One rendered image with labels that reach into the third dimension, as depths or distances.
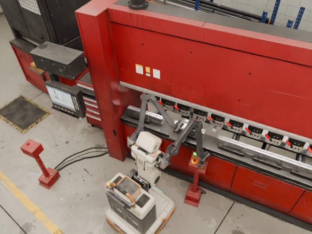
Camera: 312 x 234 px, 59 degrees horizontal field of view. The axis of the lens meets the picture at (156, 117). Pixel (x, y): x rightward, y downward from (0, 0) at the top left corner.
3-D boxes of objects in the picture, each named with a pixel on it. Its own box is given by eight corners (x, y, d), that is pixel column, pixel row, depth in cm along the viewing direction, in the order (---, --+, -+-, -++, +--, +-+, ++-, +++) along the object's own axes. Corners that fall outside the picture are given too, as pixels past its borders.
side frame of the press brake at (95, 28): (109, 156, 424) (74, 11, 260) (136, 120, 477) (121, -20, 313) (123, 162, 416) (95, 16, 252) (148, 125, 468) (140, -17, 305)
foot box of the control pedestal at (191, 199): (183, 202, 367) (184, 198, 359) (188, 187, 384) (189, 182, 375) (198, 207, 362) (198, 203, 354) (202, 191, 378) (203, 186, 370)
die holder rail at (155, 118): (127, 113, 365) (126, 107, 359) (130, 110, 369) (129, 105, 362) (161, 124, 349) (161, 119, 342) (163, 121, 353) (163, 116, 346)
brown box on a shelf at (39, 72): (28, 68, 424) (25, 61, 415) (42, 61, 438) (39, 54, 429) (39, 75, 410) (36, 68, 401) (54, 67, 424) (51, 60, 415)
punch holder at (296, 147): (284, 148, 281) (289, 137, 269) (285, 142, 286) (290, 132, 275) (300, 153, 276) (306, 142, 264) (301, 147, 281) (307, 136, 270)
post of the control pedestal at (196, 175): (191, 191, 365) (195, 168, 327) (192, 188, 369) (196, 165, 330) (195, 192, 364) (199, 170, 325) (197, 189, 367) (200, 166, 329)
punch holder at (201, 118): (192, 118, 314) (193, 107, 302) (195, 113, 319) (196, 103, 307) (204, 122, 309) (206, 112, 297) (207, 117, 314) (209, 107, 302)
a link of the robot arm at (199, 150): (192, 120, 285) (198, 124, 276) (196, 119, 287) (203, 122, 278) (195, 156, 302) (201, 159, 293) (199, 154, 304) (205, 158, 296)
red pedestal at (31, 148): (38, 184, 392) (16, 148, 333) (50, 171, 408) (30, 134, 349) (48, 190, 386) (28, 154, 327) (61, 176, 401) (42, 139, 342)
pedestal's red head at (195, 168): (187, 170, 325) (188, 161, 313) (191, 159, 336) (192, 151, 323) (204, 175, 320) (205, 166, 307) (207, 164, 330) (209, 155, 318)
